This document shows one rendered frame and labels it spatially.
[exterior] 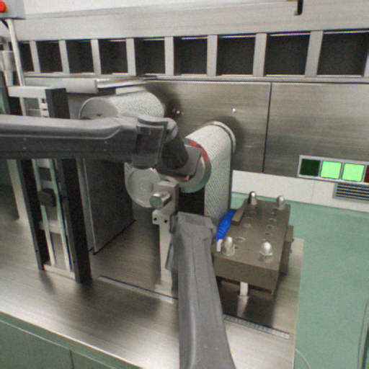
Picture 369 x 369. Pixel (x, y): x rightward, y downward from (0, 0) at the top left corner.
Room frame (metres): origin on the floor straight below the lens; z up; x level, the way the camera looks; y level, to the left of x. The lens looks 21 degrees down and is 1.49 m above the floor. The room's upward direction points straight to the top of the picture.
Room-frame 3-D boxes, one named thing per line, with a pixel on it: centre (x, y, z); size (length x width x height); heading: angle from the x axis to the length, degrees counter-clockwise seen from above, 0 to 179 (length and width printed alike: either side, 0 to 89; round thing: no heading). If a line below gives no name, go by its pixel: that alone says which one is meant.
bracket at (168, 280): (0.71, 0.05, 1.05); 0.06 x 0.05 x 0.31; 158
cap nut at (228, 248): (0.68, -0.11, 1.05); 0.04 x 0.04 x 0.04
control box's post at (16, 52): (0.98, 0.50, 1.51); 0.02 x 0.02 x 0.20; 68
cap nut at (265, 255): (0.65, -0.20, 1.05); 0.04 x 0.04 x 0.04
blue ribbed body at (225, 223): (0.82, -0.12, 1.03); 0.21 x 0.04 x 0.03; 158
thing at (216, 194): (0.83, -0.10, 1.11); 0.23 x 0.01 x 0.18; 157
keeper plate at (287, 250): (0.80, -0.31, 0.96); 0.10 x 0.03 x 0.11; 158
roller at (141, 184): (0.90, 0.07, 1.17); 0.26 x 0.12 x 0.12; 158
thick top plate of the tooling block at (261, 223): (0.82, -0.22, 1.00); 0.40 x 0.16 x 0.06; 158
